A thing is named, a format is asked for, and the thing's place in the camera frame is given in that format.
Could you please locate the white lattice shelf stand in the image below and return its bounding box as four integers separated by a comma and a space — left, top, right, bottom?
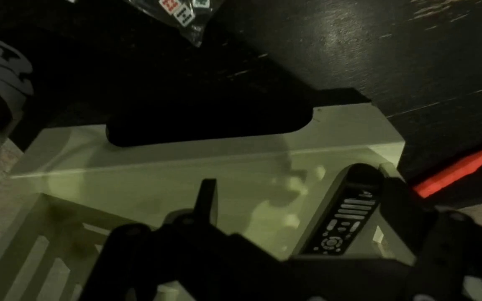
0, 101, 418, 301

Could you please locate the black remote with buttons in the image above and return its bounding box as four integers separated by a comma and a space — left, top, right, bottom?
297, 163, 389, 260

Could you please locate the clear printed plastic packet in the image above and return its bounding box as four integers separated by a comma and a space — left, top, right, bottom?
122, 0, 225, 49

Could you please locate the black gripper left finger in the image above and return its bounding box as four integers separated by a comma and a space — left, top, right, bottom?
192, 178, 219, 225

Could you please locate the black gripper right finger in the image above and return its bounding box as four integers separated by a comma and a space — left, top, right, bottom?
381, 176, 476, 282

